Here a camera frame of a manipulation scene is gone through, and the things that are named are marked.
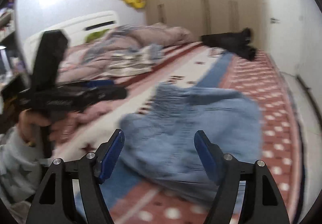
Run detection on pink grey quilt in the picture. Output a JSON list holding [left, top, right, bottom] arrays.
[[56, 23, 195, 83]]

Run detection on green cloth by headboard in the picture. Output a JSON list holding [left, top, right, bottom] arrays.
[[84, 29, 110, 44]]

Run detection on grey star sleeve forearm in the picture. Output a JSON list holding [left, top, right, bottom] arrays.
[[1, 126, 44, 204]]

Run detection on dark floor baseboard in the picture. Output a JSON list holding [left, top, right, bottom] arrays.
[[296, 75, 321, 120]]

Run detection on person left hand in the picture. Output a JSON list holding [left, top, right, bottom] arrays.
[[17, 110, 56, 143]]

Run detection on white bed headboard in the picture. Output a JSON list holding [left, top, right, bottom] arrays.
[[23, 10, 119, 70]]

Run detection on light blue denim pants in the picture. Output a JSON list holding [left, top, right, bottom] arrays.
[[100, 82, 264, 207]]

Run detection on black clothing pile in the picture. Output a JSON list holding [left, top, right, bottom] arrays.
[[200, 27, 257, 61]]

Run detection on white door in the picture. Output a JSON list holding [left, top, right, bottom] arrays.
[[263, 0, 303, 76]]

